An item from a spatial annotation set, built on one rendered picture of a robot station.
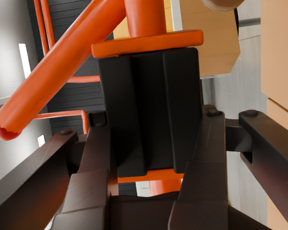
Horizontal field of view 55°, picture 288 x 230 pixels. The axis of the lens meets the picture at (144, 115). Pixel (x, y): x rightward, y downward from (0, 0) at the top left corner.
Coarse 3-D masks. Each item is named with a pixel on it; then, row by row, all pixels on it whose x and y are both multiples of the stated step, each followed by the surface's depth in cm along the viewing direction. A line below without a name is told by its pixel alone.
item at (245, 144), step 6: (204, 108) 18; (210, 108) 18; (228, 120) 15; (234, 120) 15; (228, 126) 14; (234, 126) 14; (240, 126) 14; (228, 132) 14; (234, 132) 14; (240, 132) 14; (246, 132) 14; (228, 138) 14; (234, 138) 14; (240, 138) 14; (246, 138) 14; (228, 144) 15; (234, 144) 14; (240, 144) 14; (246, 144) 14; (228, 150) 15; (234, 150) 14; (240, 150) 14; (246, 150) 14
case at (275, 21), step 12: (264, 0) 33; (276, 0) 29; (264, 12) 33; (276, 12) 30; (264, 24) 34; (276, 24) 30; (264, 36) 34; (276, 36) 30; (264, 48) 35; (276, 48) 31; (264, 60) 35; (276, 60) 31; (264, 72) 35; (276, 72) 31; (264, 84) 36; (276, 84) 32; (276, 96) 32
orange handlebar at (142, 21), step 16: (128, 0) 15; (144, 0) 15; (160, 0) 15; (128, 16) 15; (144, 16) 15; (160, 16) 15; (128, 32) 16; (144, 32) 15; (160, 32) 15; (160, 192) 18
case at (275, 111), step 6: (270, 102) 36; (276, 102) 35; (270, 108) 36; (276, 108) 34; (282, 108) 32; (270, 114) 36; (276, 114) 34; (282, 114) 32; (276, 120) 34; (282, 120) 32; (270, 204) 40; (270, 210) 40; (276, 210) 38; (270, 216) 41; (276, 216) 38; (282, 216) 36; (270, 222) 41; (276, 222) 38; (282, 222) 36; (270, 228) 41; (276, 228) 39; (282, 228) 36
